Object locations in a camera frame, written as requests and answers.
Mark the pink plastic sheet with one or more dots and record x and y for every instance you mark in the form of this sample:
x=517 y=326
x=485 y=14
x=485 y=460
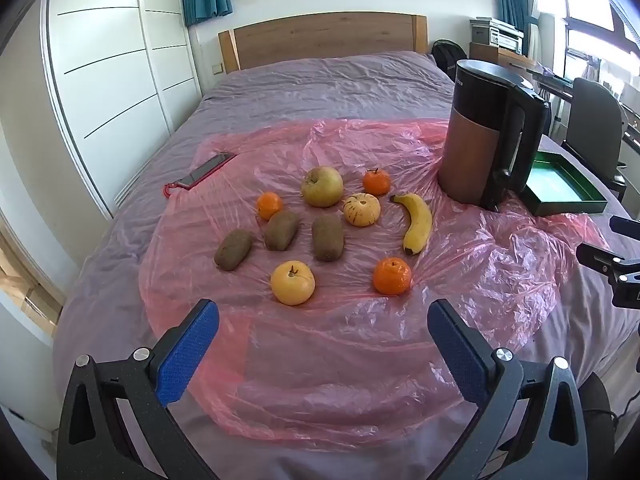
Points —
x=325 y=350

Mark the phone in red case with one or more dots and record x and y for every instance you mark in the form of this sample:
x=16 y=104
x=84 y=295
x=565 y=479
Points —
x=207 y=170

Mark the striped pepino melon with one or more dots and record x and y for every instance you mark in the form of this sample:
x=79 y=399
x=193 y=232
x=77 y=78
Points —
x=361 y=210

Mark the white wardrobe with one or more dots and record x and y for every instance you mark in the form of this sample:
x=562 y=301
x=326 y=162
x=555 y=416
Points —
x=115 y=70

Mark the yellow banana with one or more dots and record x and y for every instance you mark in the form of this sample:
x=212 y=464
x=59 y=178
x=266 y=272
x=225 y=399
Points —
x=419 y=222

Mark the wooden dresser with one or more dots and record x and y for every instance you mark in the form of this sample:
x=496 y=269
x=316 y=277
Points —
x=487 y=52

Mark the green tray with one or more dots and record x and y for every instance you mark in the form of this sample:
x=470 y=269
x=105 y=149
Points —
x=555 y=182

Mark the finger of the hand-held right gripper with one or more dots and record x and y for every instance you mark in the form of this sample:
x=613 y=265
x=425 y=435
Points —
x=595 y=256
x=625 y=225

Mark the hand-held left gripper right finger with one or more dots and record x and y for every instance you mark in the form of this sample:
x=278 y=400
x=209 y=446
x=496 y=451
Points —
x=457 y=355

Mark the black steel electric kettle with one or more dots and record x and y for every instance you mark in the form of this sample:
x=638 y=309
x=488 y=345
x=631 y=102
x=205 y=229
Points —
x=470 y=150

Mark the brown kiwi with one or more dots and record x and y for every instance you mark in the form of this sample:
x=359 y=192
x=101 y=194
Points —
x=282 y=230
x=233 y=250
x=327 y=238

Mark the white desk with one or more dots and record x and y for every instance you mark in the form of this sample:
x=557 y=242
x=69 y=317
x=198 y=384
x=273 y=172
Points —
x=555 y=80

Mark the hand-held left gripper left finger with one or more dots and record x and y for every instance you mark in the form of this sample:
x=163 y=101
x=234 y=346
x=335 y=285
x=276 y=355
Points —
x=187 y=355

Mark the green yellow apple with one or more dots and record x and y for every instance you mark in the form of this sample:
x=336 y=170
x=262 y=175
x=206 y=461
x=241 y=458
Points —
x=322 y=187

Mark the tangerine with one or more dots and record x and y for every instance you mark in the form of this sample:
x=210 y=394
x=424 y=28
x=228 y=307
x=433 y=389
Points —
x=376 y=182
x=270 y=206
x=392 y=277

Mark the white printer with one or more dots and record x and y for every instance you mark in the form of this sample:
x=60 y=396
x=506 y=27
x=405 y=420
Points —
x=497 y=32

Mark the wooden headboard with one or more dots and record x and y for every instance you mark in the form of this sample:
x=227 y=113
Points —
x=320 y=40

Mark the black backpack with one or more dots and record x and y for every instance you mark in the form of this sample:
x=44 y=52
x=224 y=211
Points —
x=445 y=60

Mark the grey chair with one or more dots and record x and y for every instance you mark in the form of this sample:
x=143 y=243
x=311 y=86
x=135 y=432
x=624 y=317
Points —
x=595 y=120

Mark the bed with grey sheet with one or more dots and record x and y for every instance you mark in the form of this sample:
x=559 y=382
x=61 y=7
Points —
x=320 y=90

